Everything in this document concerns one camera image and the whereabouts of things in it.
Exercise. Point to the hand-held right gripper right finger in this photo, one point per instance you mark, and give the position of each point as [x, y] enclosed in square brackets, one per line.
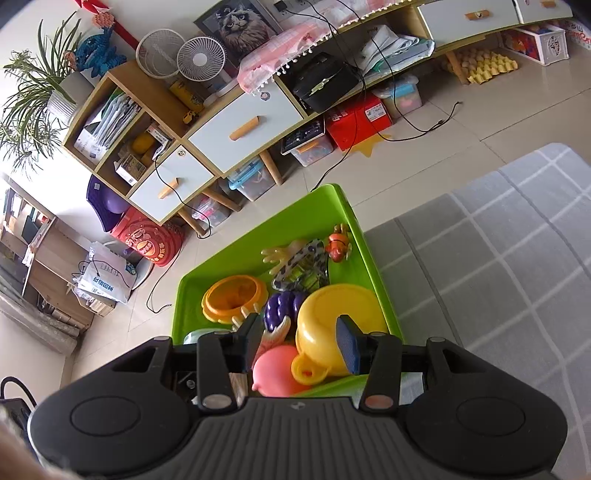
[351, 346]

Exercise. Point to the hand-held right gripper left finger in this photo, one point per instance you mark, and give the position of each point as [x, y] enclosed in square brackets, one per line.
[255, 344]

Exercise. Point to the pink pig toy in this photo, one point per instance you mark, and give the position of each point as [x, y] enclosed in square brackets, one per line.
[274, 369]

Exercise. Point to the yellow plastic bowl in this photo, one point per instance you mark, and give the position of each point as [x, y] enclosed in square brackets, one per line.
[318, 318]

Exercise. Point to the orange pumpkin jar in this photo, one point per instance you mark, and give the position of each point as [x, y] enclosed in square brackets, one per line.
[217, 304]

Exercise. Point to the green plastic bin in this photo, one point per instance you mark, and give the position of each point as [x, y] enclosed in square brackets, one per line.
[221, 267]

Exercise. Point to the orange striped toy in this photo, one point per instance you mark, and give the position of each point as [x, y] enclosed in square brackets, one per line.
[277, 334]

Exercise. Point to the purple toy grapes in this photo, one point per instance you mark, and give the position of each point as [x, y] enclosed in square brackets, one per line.
[279, 309]

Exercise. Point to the yellow rubber hand toy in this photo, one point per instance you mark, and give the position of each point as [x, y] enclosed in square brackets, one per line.
[277, 254]

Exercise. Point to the clownfish toy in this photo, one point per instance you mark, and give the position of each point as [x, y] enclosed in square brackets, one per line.
[339, 247]

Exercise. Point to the clear storage box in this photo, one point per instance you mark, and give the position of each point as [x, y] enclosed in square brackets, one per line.
[212, 212]

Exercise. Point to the red cartoon barrel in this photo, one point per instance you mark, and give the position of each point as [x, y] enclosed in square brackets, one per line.
[147, 244]

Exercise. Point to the blue lid storage box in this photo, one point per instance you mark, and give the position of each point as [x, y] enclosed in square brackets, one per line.
[254, 184]

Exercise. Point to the grey checked blanket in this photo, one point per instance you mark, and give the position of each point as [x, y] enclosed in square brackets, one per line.
[485, 254]

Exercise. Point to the white printed bag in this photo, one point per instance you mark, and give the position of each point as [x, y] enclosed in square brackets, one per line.
[104, 277]

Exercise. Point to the white cabinet drawer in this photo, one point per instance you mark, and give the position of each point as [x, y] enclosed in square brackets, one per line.
[277, 106]
[194, 166]
[540, 16]
[452, 27]

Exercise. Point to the yellow star floor sticker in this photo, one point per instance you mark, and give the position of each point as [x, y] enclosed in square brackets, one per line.
[371, 145]

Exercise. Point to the dark lid storage box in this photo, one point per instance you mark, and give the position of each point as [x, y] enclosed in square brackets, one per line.
[304, 138]

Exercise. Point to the small cardboard box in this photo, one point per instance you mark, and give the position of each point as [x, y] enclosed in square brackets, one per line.
[131, 168]

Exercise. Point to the wooden side desk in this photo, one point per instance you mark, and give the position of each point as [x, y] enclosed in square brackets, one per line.
[51, 272]

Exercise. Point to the red cardboard box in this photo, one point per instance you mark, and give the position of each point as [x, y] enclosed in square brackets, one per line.
[351, 127]

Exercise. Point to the yellow round object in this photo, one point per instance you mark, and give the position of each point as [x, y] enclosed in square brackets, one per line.
[143, 143]

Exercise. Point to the clear box pink contents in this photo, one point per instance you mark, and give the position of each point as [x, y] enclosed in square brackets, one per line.
[401, 99]

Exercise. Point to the yellow cylinder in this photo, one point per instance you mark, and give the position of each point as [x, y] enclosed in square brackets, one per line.
[184, 94]

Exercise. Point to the black bag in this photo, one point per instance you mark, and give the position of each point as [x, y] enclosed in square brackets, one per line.
[318, 83]

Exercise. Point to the stack of documents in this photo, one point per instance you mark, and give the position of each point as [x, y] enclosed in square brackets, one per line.
[111, 120]

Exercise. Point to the pink fringed cloth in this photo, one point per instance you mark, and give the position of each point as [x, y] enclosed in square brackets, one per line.
[268, 55]

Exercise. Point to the white desk fan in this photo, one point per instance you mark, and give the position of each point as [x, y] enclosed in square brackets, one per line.
[201, 59]

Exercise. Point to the wooden cabinet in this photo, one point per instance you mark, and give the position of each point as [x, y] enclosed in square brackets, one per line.
[129, 74]

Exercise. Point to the stack of folded cloths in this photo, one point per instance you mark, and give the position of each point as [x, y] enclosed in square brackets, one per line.
[392, 46]

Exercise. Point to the yellow egg tray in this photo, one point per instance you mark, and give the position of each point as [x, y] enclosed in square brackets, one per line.
[485, 67]

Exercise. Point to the potted green plant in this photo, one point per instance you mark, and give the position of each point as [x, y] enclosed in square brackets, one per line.
[64, 99]

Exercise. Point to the framed cat picture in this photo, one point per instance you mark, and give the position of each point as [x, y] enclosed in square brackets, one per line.
[240, 27]

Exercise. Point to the blue plush toy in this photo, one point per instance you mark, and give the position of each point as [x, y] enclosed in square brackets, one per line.
[97, 50]

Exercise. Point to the white plastic crate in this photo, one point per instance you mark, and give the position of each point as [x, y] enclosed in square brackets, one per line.
[551, 46]

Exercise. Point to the wall socket strip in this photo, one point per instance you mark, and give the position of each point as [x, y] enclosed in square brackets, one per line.
[295, 5]

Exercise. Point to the red wall decoration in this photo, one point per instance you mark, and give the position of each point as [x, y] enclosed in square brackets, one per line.
[122, 27]

